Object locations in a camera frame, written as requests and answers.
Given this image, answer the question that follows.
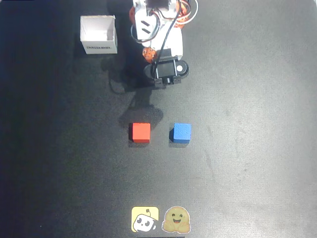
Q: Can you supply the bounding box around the blue cube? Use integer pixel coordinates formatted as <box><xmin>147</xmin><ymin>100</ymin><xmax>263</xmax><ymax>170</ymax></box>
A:
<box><xmin>169</xmin><ymin>122</ymin><xmax>192</xmax><ymax>144</ymax></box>

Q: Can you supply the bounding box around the white open cardboard box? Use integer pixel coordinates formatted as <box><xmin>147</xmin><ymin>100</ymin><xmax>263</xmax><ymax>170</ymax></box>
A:
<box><xmin>79</xmin><ymin>15</ymin><xmax>118</xmax><ymax>55</ymax></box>

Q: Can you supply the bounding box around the red cube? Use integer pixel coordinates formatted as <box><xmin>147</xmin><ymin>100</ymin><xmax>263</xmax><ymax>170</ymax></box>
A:
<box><xmin>128</xmin><ymin>122</ymin><xmax>152</xmax><ymax>144</ymax></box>

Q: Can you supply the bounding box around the yellow robot face sticker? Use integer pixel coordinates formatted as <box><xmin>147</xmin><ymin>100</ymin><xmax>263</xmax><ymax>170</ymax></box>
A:
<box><xmin>131</xmin><ymin>206</ymin><xmax>159</xmax><ymax>233</ymax></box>

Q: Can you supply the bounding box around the smiling hugging face sticker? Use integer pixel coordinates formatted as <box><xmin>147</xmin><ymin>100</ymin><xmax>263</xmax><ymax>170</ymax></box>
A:
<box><xmin>161</xmin><ymin>206</ymin><xmax>191</xmax><ymax>234</ymax></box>

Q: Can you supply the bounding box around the black camera cable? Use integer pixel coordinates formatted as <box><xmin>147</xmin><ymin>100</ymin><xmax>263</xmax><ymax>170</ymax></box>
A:
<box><xmin>151</xmin><ymin>0</ymin><xmax>182</xmax><ymax>77</ymax></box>

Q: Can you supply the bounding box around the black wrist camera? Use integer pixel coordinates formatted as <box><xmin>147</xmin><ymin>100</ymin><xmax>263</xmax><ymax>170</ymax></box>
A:
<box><xmin>143</xmin><ymin>49</ymin><xmax>191</xmax><ymax>89</ymax></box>

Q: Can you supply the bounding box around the white and red servo cable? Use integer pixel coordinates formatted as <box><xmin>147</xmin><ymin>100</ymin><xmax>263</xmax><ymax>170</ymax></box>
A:
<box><xmin>177</xmin><ymin>0</ymin><xmax>199</xmax><ymax>25</ymax></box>

